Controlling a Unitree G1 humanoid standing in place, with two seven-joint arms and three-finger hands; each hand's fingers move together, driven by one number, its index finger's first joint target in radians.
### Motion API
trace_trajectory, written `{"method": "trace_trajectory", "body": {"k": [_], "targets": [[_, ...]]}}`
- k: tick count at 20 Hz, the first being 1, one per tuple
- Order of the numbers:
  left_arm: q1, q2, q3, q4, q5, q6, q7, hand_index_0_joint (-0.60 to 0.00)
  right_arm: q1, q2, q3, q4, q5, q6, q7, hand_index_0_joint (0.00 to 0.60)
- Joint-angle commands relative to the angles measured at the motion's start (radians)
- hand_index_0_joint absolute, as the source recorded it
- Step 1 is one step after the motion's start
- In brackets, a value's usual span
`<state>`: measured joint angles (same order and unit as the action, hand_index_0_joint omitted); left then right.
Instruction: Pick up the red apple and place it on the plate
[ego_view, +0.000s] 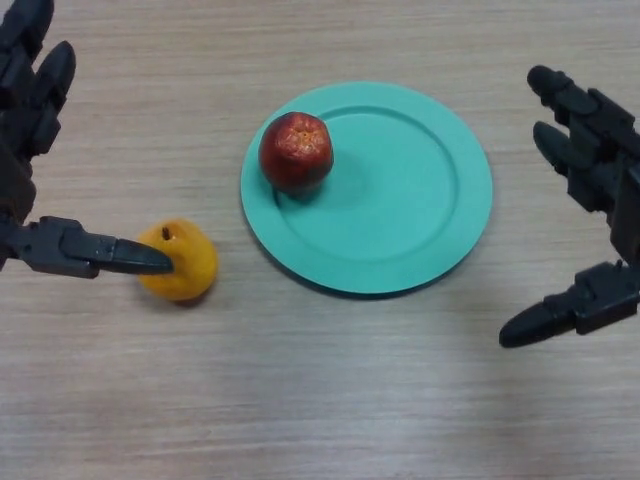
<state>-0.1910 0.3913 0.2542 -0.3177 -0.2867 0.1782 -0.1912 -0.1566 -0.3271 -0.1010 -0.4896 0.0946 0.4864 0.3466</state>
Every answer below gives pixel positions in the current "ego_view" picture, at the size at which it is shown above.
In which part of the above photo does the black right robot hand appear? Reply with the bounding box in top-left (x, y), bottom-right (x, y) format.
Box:
top-left (498, 65), bottom-right (640, 349)

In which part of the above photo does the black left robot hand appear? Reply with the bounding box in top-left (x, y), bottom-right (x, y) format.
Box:
top-left (0, 0), bottom-right (175, 280)

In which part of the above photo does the yellow pear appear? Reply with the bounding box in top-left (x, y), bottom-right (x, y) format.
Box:
top-left (136, 217), bottom-right (219, 303)

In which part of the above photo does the red apple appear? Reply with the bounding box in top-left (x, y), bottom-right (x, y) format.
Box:
top-left (258, 111), bottom-right (335, 196)

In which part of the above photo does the green round plate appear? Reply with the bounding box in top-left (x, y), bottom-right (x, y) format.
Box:
top-left (240, 81), bottom-right (494, 299)

